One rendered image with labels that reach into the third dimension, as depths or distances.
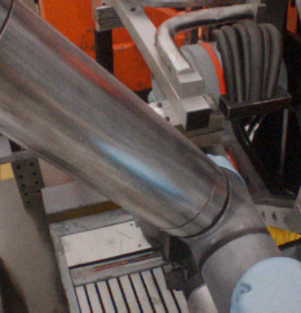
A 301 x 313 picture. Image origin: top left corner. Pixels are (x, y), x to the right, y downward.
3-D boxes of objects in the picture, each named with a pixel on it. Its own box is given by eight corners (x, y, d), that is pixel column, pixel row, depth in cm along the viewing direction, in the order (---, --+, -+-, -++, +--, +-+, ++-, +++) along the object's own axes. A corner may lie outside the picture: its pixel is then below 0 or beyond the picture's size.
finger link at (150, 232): (161, 192, 62) (193, 240, 57) (160, 201, 63) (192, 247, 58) (128, 204, 61) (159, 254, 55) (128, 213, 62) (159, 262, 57)
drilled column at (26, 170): (48, 202, 170) (28, 115, 140) (23, 208, 168) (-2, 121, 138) (44, 183, 177) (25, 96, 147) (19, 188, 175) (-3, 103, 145)
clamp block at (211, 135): (222, 144, 61) (226, 112, 57) (155, 159, 59) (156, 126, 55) (207, 120, 64) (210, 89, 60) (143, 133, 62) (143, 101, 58)
